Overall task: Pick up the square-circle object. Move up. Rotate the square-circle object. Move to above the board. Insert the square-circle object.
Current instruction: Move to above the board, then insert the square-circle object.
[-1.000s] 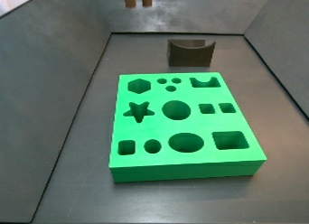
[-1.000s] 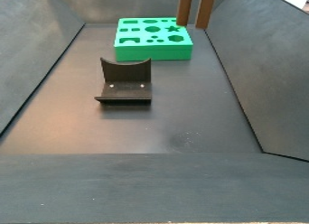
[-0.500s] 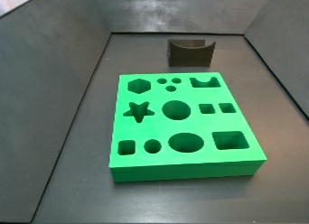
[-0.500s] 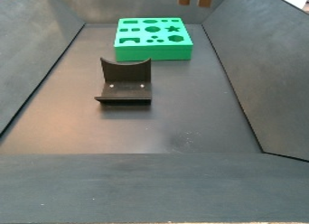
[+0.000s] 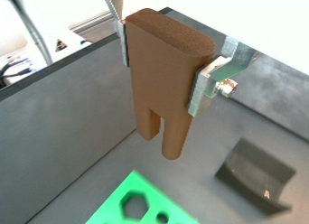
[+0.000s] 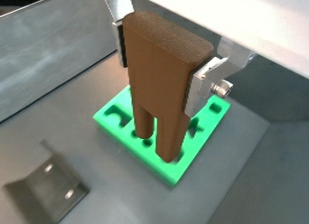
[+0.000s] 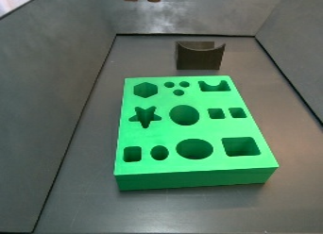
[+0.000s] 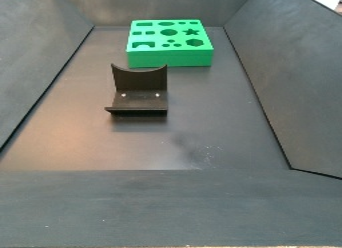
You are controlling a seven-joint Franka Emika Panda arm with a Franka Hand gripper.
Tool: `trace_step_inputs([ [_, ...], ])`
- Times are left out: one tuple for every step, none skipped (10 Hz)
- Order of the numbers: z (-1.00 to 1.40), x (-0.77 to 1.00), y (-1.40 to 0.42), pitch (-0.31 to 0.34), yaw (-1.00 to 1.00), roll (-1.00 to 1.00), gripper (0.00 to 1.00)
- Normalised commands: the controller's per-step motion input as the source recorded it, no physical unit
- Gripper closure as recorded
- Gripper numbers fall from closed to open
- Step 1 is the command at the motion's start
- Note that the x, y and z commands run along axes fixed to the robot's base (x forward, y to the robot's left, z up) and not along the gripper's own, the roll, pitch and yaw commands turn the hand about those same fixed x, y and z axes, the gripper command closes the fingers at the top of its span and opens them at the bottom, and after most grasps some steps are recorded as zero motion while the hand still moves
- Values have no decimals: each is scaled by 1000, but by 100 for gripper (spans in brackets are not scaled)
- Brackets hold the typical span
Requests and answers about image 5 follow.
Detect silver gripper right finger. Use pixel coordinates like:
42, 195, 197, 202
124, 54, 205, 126
188, 36, 258, 117

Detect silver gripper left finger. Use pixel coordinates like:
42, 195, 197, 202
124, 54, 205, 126
105, 0, 129, 67

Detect brown two-legged peg block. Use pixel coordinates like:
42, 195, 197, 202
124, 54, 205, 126
125, 8, 215, 160

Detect green shape-sorting board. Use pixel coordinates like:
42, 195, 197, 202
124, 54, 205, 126
84, 171, 200, 224

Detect black gooseneck pole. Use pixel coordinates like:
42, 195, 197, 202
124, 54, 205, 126
7, 0, 53, 66

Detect cables outside the enclosure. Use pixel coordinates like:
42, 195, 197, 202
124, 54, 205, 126
0, 57, 33, 89

